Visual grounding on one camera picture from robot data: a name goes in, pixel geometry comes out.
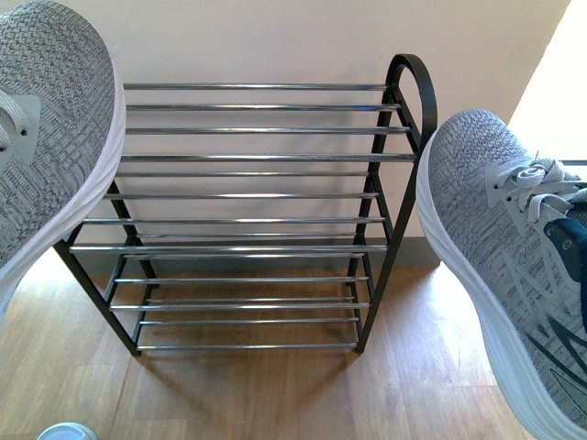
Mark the grey knit sneaker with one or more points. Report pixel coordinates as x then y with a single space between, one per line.
63 122
512 228

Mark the light blue slide sandal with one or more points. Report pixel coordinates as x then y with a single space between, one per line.
67 431

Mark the black metal shoe rack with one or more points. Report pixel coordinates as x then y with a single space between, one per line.
255 215

